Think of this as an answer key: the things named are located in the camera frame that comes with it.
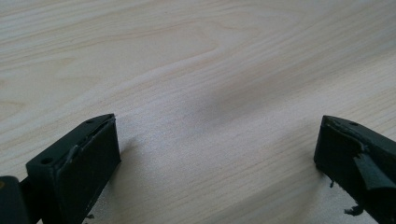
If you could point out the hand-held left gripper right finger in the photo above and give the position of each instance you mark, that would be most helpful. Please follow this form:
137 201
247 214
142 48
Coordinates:
351 158

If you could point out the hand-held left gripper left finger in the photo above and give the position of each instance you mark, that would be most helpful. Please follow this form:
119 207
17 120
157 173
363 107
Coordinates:
77 174

